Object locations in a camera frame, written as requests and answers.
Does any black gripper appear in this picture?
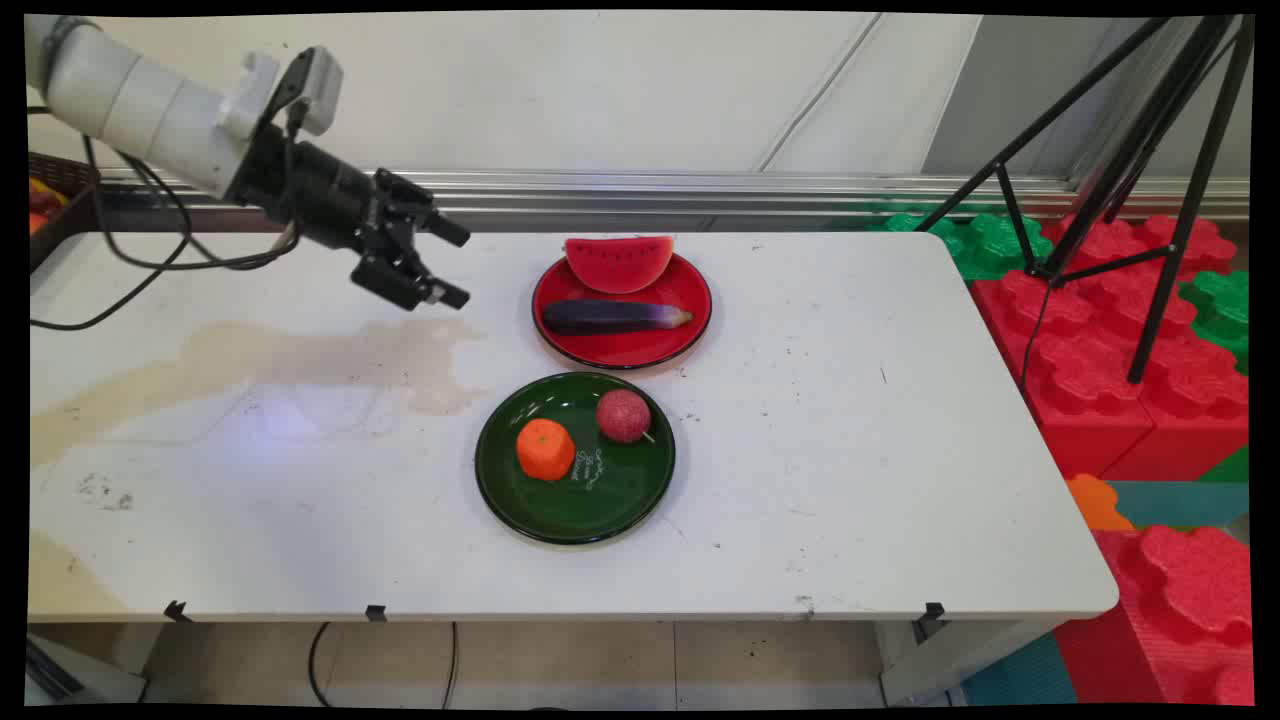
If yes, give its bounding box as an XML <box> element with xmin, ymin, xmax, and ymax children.
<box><xmin>227</xmin><ymin>125</ymin><xmax>472</xmax><ymax>312</ymax></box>

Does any purple toy eggplant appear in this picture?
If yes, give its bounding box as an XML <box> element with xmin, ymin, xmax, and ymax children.
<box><xmin>541</xmin><ymin>299</ymin><xmax>694</xmax><ymax>337</ymax></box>

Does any toy watermelon slice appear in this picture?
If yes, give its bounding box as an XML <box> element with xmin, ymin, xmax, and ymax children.
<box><xmin>564</xmin><ymin>236</ymin><xmax>676</xmax><ymax>295</ymax></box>

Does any red plate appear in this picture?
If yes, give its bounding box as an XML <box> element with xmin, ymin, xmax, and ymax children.
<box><xmin>531</xmin><ymin>250</ymin><xmax>713</xmax><ymax>371</ymax></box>

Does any orange toy fruit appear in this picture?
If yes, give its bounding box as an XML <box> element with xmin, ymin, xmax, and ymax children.
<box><xmin>516</xmin><ymin>418</ymin><xmax>577</xmax><ymax>482</ymax></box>

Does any round red toy fruit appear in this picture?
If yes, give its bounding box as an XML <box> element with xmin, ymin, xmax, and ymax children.
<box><xmin>596</xmin><ymin>388</ymin><xmax>657</xmax><ymax>445</ymax></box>

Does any dark green plate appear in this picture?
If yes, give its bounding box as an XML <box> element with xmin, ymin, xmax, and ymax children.
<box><xmin>474</xmin><ymin>372</ymin><xmax>677</xmax><ymax>546</ymax></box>

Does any dark wicker basket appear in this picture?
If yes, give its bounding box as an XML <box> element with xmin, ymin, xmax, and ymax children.
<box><xmin>28</xmin><ymin>152</ymin><xmax>101</xmax><ymax>273</ymax></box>

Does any toy fruit in basket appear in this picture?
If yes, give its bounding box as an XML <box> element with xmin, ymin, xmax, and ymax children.
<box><xmin>28</xmin><ymin>178</ymin><xmax>67</xmax><ymax>237</ymax></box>

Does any green foam block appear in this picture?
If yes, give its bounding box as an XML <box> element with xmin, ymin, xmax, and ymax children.
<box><xmin>1178</xmin><ymin>270</ymin><xmax>1252</xmax><ymax>375</ymax></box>
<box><xmin>868</xmin><ymin>205</ymin><xmax>1053</xmax><ymax>282</ymax></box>

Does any large red foam block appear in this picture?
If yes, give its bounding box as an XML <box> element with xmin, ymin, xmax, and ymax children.
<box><xmin>972</xmin><ymin>268</ymin><xmax>1157</xmax><ymax>479</ymax></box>

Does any white table leg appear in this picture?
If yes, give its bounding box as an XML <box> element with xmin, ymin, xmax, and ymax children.
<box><xmin>876</xmin><ymin>618</ymin><xmax>1063</xmax><ymax>707</ymax></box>

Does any orange foam piece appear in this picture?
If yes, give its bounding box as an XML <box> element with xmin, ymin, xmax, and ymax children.
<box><xmin>1064</xmin><ymin>474</ymin><xmax>1137</xmax><ymax>533</ymax></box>

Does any black tripod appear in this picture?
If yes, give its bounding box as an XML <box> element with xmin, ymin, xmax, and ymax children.
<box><xmin>915</xmin><ymin>15</ymin><xmax>1256</xmax><ymax>386</ymax></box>

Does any teal foam mat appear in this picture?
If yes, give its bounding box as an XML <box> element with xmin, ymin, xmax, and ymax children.
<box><xmin>1105</xmin><ymin>479</ymin><xmax>1251</xmax><ymax>530</ymax></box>

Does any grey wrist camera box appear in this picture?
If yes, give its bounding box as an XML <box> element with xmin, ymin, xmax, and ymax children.
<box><xmin>288</xmin><ymin>46</ymin><xmax>345</xmax><ymax>137</ymax></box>

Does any white camera mounting bracket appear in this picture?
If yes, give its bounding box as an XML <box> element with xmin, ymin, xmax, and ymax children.
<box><xmin>218</xmin><ymin>50</ymin><xmax>293</xmax><ymax>141</ymax></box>

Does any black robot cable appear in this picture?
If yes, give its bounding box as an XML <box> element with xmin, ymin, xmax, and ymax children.
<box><xmin>28</xmin><ymin>100</ymin><xmax>301</xmax><ymax>332</ymax></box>

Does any aluminium wall rail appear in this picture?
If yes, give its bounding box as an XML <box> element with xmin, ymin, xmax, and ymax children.
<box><xmin>98</xmin><ymin>168</ymin><xmax>1251</xmax><ymax>233</ymax></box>

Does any thin tripod cable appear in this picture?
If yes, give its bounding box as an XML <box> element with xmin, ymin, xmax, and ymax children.
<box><xmin>1018</xmin><ymin>280</ymin><xmax>1053</xmax><ymax>393</ymax></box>

